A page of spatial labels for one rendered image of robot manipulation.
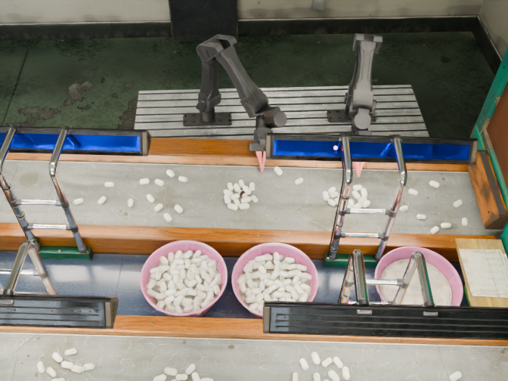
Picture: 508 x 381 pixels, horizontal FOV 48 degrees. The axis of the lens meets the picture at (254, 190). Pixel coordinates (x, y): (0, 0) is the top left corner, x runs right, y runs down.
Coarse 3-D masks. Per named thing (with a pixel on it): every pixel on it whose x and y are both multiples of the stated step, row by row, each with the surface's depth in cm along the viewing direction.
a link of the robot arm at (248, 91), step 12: (228, 36) 198; (204, 48) 198; (216, 48) 193; (228, 48) 196; (204, 60) 202; (228, 60) 195; (228, 72) 199; (240, 72) 197; (240, 84) 197; (252, 84) 199; (240, 96) 200; (252, 96) 198; (264, 96) 201; (252, 108) 199
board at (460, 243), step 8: (456, 240) 183; (464, 240) 183; (472, 240) 183; (480, 240) 183; (488, 240) 183; (496, 240) 183; (464, 248) 181; (472, 248) 181; (480, 248) 181; (488, 248) 181; (496, 248) 181; (464, 272) 175; (464, 280) 174; (472, 296) 169; (480, 296) 169; (488, 296) 170; (472, 304) 168; (480, 304) 168; (488, 304) 168; (496, 304) 168; (504, 304) 168
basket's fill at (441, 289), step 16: (384, 272) 180; (400, 272) 180; (416, 272) 179; (432, 272) 181; (384, 288) 177; (416, 288) 176; (432, 288) 176; (448, 288) 177; (416, 304) 173; (448, 304) 173
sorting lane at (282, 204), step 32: (0, 192) 198; (32, 192) 198; (96, 192) 199; (128, 192) 199; (160, 192) 199; (192, 192) 199; (256, 192) 200; (288, 192) 200; (320, 192) 200; (384, 192) 200; (448, 192) 201; (96, 224) 190; (128, 224) 190; (160, 224) 190; (192, 224) 190; (224, 224) 190; (256, 224) 191; (288, 224) 191; (320, 224) 191; (352, 224) 191; (384, 224) 191; (416, 224) 191; (480, 224) 192
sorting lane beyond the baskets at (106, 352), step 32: (0, 352) 160; (32, 352) 160; (96, 352) 160; (128, 352) 160; (160, 352) 161; (192, 352) 161; (224, 352) 161; (256, 352) 161; (288, 352) 161; (320, 352) 161; (352, 352) 161; (384, 352) 162; (416, 352) 162; (448, 352) 162; (480, 352) 162
